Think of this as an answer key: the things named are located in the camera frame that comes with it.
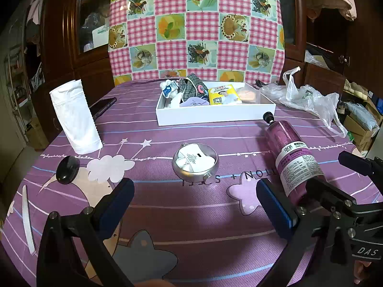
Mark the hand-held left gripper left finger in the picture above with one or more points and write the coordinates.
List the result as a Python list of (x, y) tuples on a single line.
[(116, 206)]

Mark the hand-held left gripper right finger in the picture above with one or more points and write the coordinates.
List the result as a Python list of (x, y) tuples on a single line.
[(275, 212)]

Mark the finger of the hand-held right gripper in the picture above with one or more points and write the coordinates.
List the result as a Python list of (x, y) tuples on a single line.
[(356, 163), (326, 194)]

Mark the white shallow cardboard box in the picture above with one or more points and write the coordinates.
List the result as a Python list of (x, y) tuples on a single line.
[(209, 115)]

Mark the beige round powder puff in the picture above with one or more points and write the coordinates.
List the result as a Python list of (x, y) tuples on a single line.
[(247, 95)]

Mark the yellow tissue pack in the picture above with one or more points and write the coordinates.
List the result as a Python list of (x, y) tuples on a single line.
[(223, 95)]

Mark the lavender soft pad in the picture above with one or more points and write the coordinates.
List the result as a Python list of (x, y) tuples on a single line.
[(194, 102)]

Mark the grey plaid cloth pouch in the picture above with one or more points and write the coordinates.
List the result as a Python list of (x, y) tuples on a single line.
[(191, 88)]

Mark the stack of cardboard boxes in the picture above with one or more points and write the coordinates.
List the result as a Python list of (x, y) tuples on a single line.
[(362, 113)]

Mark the purple pump bottle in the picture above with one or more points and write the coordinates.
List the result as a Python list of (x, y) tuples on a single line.
[(291, 155)]

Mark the black round knob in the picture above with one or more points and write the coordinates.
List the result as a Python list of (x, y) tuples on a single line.
[(67, 170)]

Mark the purple printed tablecloth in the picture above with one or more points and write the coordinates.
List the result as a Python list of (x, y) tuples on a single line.
[(209, 215)]

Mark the clear plastic bag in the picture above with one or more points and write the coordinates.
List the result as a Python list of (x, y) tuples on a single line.
[(308, 101)]

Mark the white nail file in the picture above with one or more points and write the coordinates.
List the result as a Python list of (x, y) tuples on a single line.
[(28, 218)]

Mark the round metal tin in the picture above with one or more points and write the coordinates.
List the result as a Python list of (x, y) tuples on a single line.
[(196, 163)]

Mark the white paper roll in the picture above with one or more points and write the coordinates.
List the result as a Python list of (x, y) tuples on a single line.
[(76, 116)]

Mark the black smartphone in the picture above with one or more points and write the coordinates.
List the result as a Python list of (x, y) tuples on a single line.
[(101, 107)]

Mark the small white plush toy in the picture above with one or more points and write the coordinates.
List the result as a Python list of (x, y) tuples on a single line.
[(169, 91)]

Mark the dark wooden glass cabinet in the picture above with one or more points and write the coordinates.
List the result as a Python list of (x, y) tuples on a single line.
[(59, 74)]

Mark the pink checkered printed cloth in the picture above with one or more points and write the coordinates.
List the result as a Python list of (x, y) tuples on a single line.
[(194, 30)]

